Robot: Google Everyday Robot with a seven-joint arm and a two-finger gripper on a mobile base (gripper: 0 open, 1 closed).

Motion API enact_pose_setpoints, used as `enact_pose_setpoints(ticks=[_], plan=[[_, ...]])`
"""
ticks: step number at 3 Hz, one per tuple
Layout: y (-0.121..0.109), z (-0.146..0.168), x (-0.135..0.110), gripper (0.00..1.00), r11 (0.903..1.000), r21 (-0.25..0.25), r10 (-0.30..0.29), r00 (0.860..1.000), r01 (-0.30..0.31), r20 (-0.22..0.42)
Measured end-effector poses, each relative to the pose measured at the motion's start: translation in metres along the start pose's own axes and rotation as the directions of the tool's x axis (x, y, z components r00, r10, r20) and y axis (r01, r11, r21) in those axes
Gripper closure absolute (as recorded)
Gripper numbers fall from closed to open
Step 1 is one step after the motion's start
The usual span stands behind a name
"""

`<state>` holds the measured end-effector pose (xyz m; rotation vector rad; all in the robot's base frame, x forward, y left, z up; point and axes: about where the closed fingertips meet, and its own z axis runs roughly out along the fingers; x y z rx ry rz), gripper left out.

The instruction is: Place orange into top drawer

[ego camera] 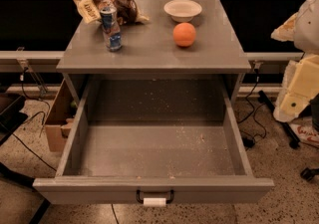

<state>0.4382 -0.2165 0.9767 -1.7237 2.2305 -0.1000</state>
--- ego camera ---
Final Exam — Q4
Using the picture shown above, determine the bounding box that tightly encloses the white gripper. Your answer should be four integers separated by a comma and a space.
272, 54, 319, 123

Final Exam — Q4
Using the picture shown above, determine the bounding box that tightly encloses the orange fruit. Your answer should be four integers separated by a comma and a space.
172, 23, 196, 47

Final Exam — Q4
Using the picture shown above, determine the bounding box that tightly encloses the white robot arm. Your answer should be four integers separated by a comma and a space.
271, 0, 319, 122

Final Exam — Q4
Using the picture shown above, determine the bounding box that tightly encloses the grey open drawer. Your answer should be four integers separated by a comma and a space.
34, 77, 274, 204

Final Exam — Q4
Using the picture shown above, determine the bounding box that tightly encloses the black stand leg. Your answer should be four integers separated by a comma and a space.
257, 90, 301, 150

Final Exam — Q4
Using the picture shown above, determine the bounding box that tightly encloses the black caster wheel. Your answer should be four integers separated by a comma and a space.
300, 168, 319, 181

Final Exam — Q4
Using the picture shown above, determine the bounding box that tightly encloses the white bowl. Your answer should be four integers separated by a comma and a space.
163, 0, 202, 23

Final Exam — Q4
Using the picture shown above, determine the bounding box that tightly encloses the grey cabinet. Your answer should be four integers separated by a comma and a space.
57, 0, 250, 99

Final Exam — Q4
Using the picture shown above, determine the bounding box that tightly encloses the blue silver drink can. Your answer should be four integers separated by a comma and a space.
100, 6, 122, 52

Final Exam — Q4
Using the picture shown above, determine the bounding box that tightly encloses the brown chip bag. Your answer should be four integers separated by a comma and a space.
73, 0, 150, 25

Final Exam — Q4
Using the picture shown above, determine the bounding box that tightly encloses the cardboard box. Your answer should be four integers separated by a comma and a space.
45, 81, 76, 152

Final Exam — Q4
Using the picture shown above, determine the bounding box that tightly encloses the black object left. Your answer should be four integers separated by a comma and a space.
0, 93, 28, 145

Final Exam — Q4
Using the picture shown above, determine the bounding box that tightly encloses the black cable right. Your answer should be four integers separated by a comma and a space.
236, 65, 268, 149

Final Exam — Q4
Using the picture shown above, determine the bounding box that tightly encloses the black cable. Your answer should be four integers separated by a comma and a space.
236, 65, 268, 149
0, 68, 58, 172

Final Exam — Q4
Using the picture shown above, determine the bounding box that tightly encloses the black drawer handle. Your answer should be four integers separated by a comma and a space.
136, 190, 174, 207

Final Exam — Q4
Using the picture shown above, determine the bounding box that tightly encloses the black cable left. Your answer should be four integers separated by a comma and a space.
0, 68, 58, 172

